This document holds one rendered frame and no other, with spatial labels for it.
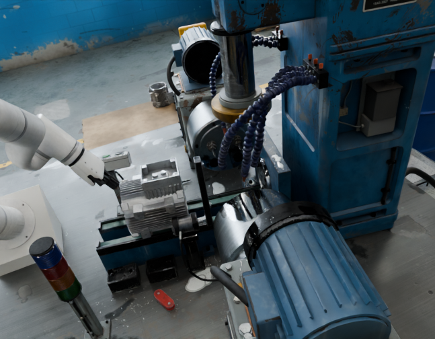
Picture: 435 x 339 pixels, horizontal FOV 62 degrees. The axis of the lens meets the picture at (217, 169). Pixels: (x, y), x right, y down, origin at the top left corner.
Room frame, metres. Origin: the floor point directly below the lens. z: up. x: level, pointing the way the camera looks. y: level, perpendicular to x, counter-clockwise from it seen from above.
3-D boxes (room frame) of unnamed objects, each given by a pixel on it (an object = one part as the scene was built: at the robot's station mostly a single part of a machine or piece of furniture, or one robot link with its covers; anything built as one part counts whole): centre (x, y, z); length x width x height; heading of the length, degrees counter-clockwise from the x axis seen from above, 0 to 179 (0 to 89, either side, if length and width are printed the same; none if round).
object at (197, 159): (0.83, 0.05, 1.12); 0.04 x 0.03 x 0.26; 96
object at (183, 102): (1.57, 0.00, 0.99); 0.35 x 0.31 x 0.37; 6
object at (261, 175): (0.99, -0.15, 1.02); 0.15 x 0.02 x 0.15; 6
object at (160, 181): (0.95, 0.18, 1.11); 0.12 x 0.11 x 0.07; 96
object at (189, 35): (1.61, 0.03, 1.16); 0.33 x 0.26 x 0.42; 6
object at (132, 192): (0.95, 0.22, 1.02); 0.20 x 0.19 x 0.19; 96
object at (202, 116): (1.33, -0.03, 1.04); 0.37 x 0.25 x 0.25; 6
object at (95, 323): (0.63, 0.44, 1.01); 0.08 x 0.08 x 0.42; 6
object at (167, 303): (0.71, 0.24, 0.81); 0.09 x 0.03 x 0.02; 40
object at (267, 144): (0.99, -0.22, 0.97); 0.30 x 0.11 x 0.34; 6
